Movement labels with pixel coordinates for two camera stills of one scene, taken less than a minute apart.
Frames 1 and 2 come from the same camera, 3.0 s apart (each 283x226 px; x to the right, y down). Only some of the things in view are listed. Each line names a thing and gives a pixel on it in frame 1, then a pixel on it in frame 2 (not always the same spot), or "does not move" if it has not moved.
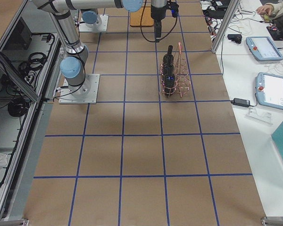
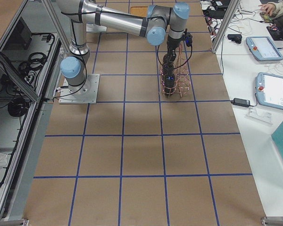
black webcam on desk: [236, 37] does not move
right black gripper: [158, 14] to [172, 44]
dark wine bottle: [168, 59] does not move
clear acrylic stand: [264, 117] does not move
